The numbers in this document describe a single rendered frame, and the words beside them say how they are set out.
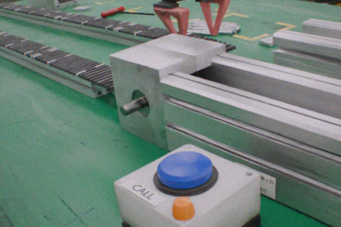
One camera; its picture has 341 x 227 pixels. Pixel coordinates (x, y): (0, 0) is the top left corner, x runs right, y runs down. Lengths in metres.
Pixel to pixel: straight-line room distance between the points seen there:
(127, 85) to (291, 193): 0.23
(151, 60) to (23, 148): 0.19
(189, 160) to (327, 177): 0.11
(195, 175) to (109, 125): 0.27
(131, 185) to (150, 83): 0.16
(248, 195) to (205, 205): 0.04
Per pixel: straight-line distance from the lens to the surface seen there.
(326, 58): 0.55
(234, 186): 0.31
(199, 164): 0.31
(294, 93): 0.43
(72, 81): 0.70
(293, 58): 0.56
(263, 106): 0.37
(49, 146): 0.54
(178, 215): 0.28
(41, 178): 0.48
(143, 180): 0.33
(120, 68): 0.50
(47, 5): 1.46
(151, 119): 0.48
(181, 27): 0.69
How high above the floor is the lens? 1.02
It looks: 23 degrees down
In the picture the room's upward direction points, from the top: 6 degrees counter-clockwise
